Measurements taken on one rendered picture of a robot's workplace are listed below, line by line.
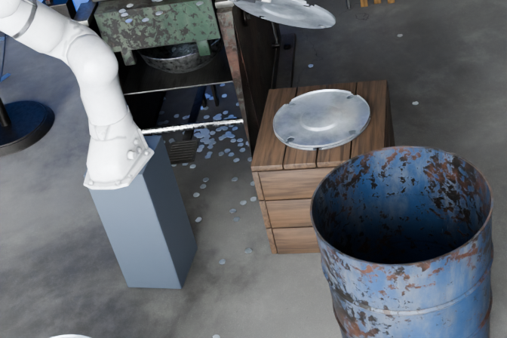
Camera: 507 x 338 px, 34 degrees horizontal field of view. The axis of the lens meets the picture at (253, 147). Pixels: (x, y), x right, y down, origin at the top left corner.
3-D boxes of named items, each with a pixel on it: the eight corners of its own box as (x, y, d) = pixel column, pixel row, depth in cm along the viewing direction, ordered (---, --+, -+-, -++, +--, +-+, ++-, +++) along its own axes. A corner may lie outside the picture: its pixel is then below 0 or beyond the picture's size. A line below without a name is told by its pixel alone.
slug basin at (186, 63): (227, 77, 286) (221, 51, 280) (133, 88, 292) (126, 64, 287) (237, 29, 313) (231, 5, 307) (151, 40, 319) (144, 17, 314)
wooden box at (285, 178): (396, 250, 247) (384, 158, 227) (271, 254, 256) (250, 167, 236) (397, 166, 278) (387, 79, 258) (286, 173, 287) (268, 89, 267)
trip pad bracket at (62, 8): (84, 53, 275) (65, 0, 263) (56, 56, 277) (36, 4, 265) (88, 44, 280) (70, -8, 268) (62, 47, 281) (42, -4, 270)
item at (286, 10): (355, 23, 220) (356, 19, 220) (262, -13, 208) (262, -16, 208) (301, 32, 246) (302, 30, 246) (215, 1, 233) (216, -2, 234)
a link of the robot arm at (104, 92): (106, 142, 216) (76, 62, 201) (83, 114, 230) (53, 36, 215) (144, 125, 219) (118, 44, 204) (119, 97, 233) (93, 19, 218)
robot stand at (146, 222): (182, 289, 252) (142, 174, 226) (127, 287, 257) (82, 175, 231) (198, 247, 265) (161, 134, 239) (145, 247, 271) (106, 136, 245)
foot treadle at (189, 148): (197, 172, 279) (193, 160, 276) (168, 175, 281) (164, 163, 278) (217, 78, 326) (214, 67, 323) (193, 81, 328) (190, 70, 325)
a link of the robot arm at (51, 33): (17, 44, 200) (-2, 19, 214) (99, 88, 216) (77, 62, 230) (41, 6, 199) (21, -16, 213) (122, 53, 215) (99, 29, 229)
